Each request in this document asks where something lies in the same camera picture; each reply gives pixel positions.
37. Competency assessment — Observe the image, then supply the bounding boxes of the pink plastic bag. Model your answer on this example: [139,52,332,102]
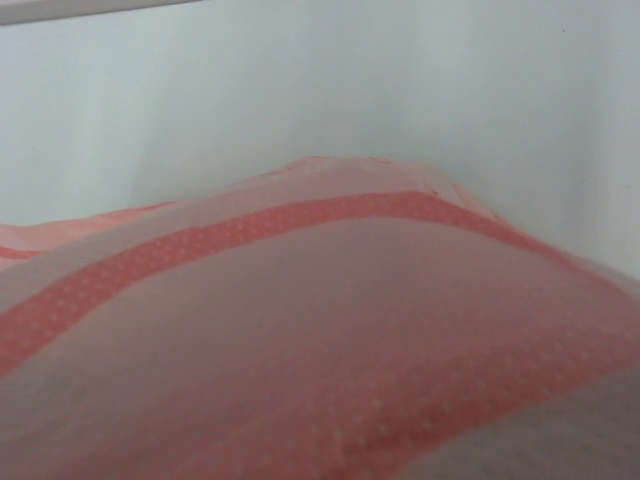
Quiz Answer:
[1,158,639,479]

